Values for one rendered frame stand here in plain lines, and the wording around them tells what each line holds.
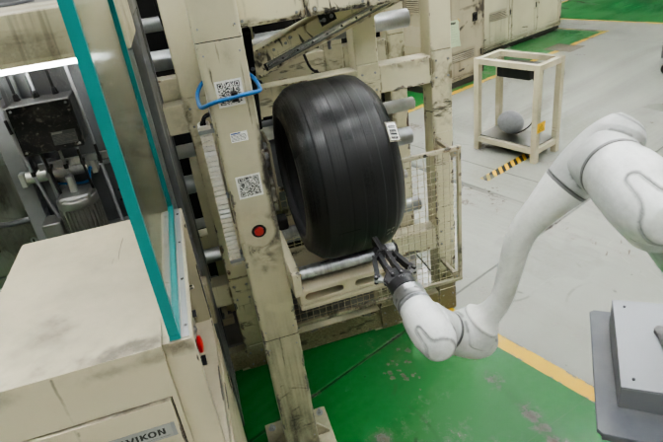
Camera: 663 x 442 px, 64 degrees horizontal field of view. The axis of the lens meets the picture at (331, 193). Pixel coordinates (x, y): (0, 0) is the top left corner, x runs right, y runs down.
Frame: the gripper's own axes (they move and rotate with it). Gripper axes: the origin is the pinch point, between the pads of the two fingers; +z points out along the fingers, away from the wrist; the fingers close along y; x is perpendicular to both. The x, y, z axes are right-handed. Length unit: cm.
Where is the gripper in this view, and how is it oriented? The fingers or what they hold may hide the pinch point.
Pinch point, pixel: (378, 247)
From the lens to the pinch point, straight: 159.1
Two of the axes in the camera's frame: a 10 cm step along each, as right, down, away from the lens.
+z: -3.0, -5.2, 8.0
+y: -9.5, 2.3, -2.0
